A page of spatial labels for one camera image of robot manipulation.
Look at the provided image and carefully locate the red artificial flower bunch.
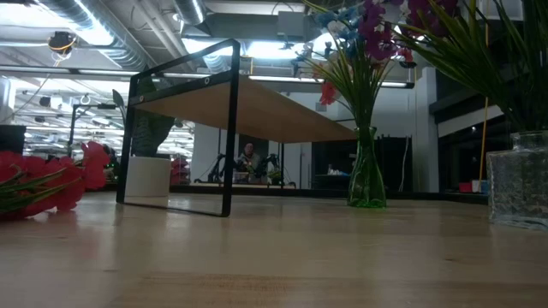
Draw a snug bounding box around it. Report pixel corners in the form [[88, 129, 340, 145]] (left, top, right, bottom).
[[0, 140, 111, 222], [319, 80, 378, 129]]

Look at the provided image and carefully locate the yellow cable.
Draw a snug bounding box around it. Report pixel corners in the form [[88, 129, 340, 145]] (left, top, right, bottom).
[[478, 19, 490, 181]]

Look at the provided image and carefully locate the black monitor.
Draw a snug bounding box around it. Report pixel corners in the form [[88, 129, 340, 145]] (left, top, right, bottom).
[[0, 123, 27, 156]]

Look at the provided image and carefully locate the person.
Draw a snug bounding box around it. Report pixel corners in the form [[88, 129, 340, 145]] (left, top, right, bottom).
[[237, 142, 263, 173]]

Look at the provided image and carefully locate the white hanging cable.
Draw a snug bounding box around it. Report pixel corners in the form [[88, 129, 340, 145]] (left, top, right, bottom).
[[398, 136, 411, 193]]

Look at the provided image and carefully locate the wooden shelf black metal frame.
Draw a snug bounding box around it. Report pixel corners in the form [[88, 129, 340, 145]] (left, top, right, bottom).
[[116, 38, 357, 218]]

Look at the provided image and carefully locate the white artificial flower bunch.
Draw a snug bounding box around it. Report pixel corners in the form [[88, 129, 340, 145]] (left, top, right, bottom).
[[293, 19, 378, 129]]

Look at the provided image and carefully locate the clear glass vase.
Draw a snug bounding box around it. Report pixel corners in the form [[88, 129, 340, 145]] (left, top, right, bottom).
[[485, 130, 548, 232]]

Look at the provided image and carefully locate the long ceiling light fixture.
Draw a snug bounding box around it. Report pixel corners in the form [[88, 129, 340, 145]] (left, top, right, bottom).
[[247, 74, 415, 90], [0, 66, 211, 80]]

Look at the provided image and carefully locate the silver spiral air duct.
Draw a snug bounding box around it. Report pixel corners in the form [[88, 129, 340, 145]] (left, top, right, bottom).
[[42, 0, 153, 72], [173, 0, 207, 26]]

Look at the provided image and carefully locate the green glass vase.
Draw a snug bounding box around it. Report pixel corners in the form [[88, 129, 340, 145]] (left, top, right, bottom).
[[347, 126, 388, 210]]

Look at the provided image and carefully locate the black cabinet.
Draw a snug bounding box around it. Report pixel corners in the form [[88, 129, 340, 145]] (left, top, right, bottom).
[[312, 135, 414, 193]]

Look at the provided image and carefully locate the green plant in white pot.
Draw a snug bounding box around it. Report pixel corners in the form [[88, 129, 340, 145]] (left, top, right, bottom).
[[111, 88, 175, 210]]

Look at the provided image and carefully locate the purple artificial flower bunch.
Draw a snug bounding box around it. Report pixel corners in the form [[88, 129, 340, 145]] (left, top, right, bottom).
[[358, 0, 548, 133]]

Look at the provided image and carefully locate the green artificial leaf stem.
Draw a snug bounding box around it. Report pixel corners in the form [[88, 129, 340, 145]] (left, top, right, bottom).
[[397, 0, 548, 133]]

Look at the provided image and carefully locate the black ceiling cable reel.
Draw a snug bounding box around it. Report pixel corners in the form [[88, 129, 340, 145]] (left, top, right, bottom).
[[46, 30, 79, 56]]

